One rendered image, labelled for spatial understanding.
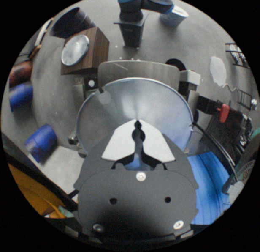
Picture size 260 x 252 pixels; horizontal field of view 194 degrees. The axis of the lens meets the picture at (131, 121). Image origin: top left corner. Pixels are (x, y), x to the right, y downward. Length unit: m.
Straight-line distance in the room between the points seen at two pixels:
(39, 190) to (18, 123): 2.99
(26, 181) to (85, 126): 0.33
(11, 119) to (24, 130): 0.70
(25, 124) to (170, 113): 3.42
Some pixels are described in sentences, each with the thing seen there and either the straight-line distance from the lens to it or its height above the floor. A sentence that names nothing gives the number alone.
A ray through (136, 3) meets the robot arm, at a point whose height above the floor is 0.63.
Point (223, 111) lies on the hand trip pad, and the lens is 0.34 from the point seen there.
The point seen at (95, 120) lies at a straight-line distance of 0.16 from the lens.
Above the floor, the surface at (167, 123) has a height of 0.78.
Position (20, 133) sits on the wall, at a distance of 3.36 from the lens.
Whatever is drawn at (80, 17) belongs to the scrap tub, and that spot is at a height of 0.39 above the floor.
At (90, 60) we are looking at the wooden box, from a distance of 0.68.
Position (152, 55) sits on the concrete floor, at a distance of 0.99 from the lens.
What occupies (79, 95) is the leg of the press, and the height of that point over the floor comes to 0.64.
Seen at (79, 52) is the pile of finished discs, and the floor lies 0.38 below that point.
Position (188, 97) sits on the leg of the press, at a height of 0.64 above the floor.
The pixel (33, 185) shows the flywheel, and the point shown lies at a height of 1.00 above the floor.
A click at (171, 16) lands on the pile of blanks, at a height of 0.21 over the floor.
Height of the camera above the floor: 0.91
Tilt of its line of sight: 62 degrees down
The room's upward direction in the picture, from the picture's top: 174 degrees counter-clockwise
